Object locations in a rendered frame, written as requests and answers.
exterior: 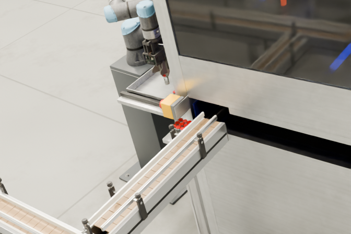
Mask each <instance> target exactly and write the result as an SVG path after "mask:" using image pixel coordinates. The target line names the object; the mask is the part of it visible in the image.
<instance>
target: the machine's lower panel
mask: <svg viewBox="0 0 351 234"><path fill-rule="evenodd" d="M225 125H226V129H227V134H228V140H229V141H228V142H227V143H226V145H225V146H224V147H223V148H222V149H221V150H220V151H219V152H218V153H217V154H216V155H215V156H214V157H213V158H212V159H211V160H210V161H209V162H208V163H207V164H206V165H205V166H204V169H205V173H206V177H207V182H208V186H209V191H210V195H211V198H212V202H213V207H214V212H215V216H216V220H217V225H218V229H219V234H351V157H349V156H345V155H341V154H337V153H334V152H331V151H327V150H324V149H319V148H316V147H312V146H309V145H305V144H301V143H298V142H293V141H290V140H287V139H283V138H280V137H276V136H272V135H268V134H265V133H261V132H257V131H254V130H250V129H247V128H244V127H239V126H236V125H232V124H228V123H225Z"/></svg>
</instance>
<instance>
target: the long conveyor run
mask: <svg viewBox="0 0 351 234"><path fill-rule="evenodd" d="M1 181H2V179H1V178H0V190H1V191H0V234H86V233H87V234H93V233H92V230H91V227H90V225H88V219H87V218H84V219H82V220H81V222H82V224H83V226H84V230H83V231H80V230H78V229H76V228H74V227H72V226H70V225H68V224H66V223H64V222H62V221H60V220H58V219H56V218H54V217H52V216H50V215H48V214H46V213H44V212H42V211H40V210H37V209H35V208H33V207H31V206H29V205H27V204H25V203H23V202H21V201H19V200H17V199H15V198H13V197H11V196H9V195H8V193H7V191H6V189H5V187H4V185H3V183H1ZM85 232H86V233H85Z"/></svg>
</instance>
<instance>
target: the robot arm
mask: <svg viewBox="0 0 351 234"><path fill-rule="evenodd" d="M104 15H105V18H106V21H107V22H108V23H112V22H118V21H122V20H126V21H125V22H123V23H122V25H121V31H122V35H123V39H124V42H125V46H126V61H127V64H128V65H130V66H142V65H145V64H150V65H154V67H153V68H152V73H156V72H160V74H161V76H162V77H163V75H164V74H166V77H168V76H169V74H170V69H169V65H168V61H167V57H166V53H165V48H164V46H163V45H161V44H163V41H162V37H161V33H160V29H159V24H158V20H157V16H156V12H155V8H154V4H153V0H132V1H128V2H126V0H109V5H108V6H106V7H104Z"/></svg>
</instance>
